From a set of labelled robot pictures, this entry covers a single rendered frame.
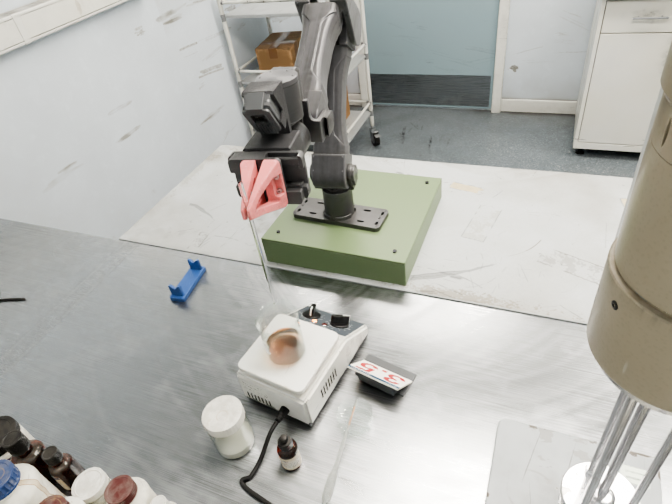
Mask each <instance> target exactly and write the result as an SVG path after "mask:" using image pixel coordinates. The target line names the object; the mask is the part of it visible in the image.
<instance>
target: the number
mask: <svg viewBox="0 0 672 504"><path fill-rule="evenodd" d="M352 366H354V367H356V368H359V369H361V370H363V371H365V372H367V373H370V374H372V375H374V376H376V377H378V378H381V379H383V380H385V381H387V382H389V383H392V384H394V385H396V386H398V387H399V386H401V385H403V384H405V383H407V382H409V381H408V380H406V379H404V378H402V377H399V376H397V375H395V374H393V373H390V372H388V371H386V370H384V369H381V368H379V367H377V366H375V365H372V364H370V363H368V362H365V361H362V362H359V363H356V364H353V365H352Z"/></svg>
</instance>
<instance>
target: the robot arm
mask: <svg viewBox="0 0 672 504"><path fill-rule="evenodd" d="M295 6H296V9H297V11H298V14H299V17H300V20H301V23H302V34H301V39H300V44H299V48H298V53H297V57H296V61H295V65H294V67H273V68H272V69H271V70H270V71H267V72H264V73H262V74H260V75H259V76H257V77H256V82H250V84H249V85H248V86H247V87H246V88H245V89H244V90H243V91H242V94H241V96H242V97H243V99H244V104H243V110H242V114H243V115H244V117H245V118H246V119H247V120H248V122H249V123H250V124H251V126H252V127H253V128H254V129H255V130H256V132H255V133H254V135H253V136H252V137H251V139H250V140H249V142H248V143H247V144H246V146H245V147H244V148H243V151H233V152H232V153H231V154H230V156H229V157H228V166H229V170H230V172H231V173H235V177H236V180H237V183H238V182H240V181H241V182H243V185H244V188H245V192H246V195H247V199H248V202H249V205H248V207H247V213H246V210H245V206H244V203H243V200H241V209H240V212H241V215H242V218H243V220H247V219H248V218H249V220H253V219H255V218H258V217H260V216H262V215H264V214H267V213H270V212H273V211H275V210H278V209H281V208H284V207H286V206H287V204H299V205H298V206H297V208H296V209H295V210H294V211H293V215H294V218H297V219H303V220H309V221H314V222H320V223H326V224H331V225H337V226H343V227H348V228H354V229H359V230H365V231H371V232H378V231H380V230H381V228H382V226H383V224H384V223H385V221H386V219H387V218H388V216H389V214H388V210H387V209H382V208H375V207H369V206H363V205H356V204H354V201H353V191H352V190H354V188H355V186H356V183H357V181H358V176H357V175H358V169H357V166H356V165H353V164H352V154H349V151H350V146H349V143H348V138H347V130H346V99H347V77H348V71H349V66H350V62H351V59H352V51H355V46H359V45H360V42H361V33H362V24H361V15H360V11H359V8H358V7H357V5H356V3H355V1H354V0H329V2H318V0H295ZM311 142H315V143H314V145H313V154H311V165H310V171H309V174H310V179H311V181H312V183H313V186H314V187H315V188H318V189H322V194H323V199H318V198H312V197H308V196H309V194H310V192H311V187H310V182H309V177H308V171H307V166H306V161H305V154H306V152H307V150H308V148H309V146H310V143H311ZM247 215H248V216H247Z"/></svg>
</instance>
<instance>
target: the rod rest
mask: <svg viewBox="0 0 672 504"><path fill-rule="evenodd" d="M187 261H188V264H189V266H190V268H189V270H188V271H187V273H186V274H185V276H184V277H183V278H182V280H181V281H180V283H179V284H178V285H177V287H174V286H173V285H171V284H169V285H168V287H169V289H170V291H171V293H172V294H171V295H170V299H171V300H172V301H179V302H185V301H186V299H187V298H188V296H189V295H190V293H191V292H192V291H193V289H194V288H195V286H196V285H197V283H198V282H199V280H200V279H201V277H202V276H203V274H204V273H205V271H206V268H205V266H201V264H200V261H199V259H196V260H195V261H193V260H192V259H190V258H188V259H187Z"/></svg>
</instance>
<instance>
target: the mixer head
mask: <svg viewBox="0 0 672 504"><path fill-rule="evenodd" d="M660 83H661V88H660V91H659V94H658V98H657V101H656V104H655V107H654V111H653V114H652V117H651V121H650V124H649V127H648V131H647V134H646V137H645V141H644V144H643V147H642V150H641V154H640V157H639V160H638V164H637V167H636V170H635V174H634V177H633V180H632V184H631V187H630V190H629V193H628V197H627V200H626V203H625V207H624V210H623V213H622V217H621V220H620V223H619V227H618V230H617V233H616V236H615V240H614V242H613V243H612V245H611V247H610V249H609V252H608V256H607V259H606V262H605V266H604V269H603V272H602V276H601V279H600V282H599V286H598V289H597V293H596V296H595V299H594V303H593V306H592V309H591V313H590V316H589V319H588V323H587V339H588V344H589V347H590V350H591V352H592V354H593V356H594V358H595V360H596V361H597V363H598V364H599V366H600V368H601V369H602V371H603V372H604V374H605V375H606V377H607V378H608V379H609V380H610V381H611V382H612V383H613V384H614V385H615V386H616V387H617V388H618V389H619V390H620V391H622V392H623V393H624V394H626V395H627V396H628V397H630V398H631V399H633V400H634V401H636V402H638V403H640V404H642V405H643V406H646V407H648V408H650V409H652V410H655V411H657V412H660V413H663V414H666V415H669V416H672V41H671V45H670V48H669V51H668V55H667V58H666V61H665V65H664V68H663V71H662V75H661V79H660Z"/></svg>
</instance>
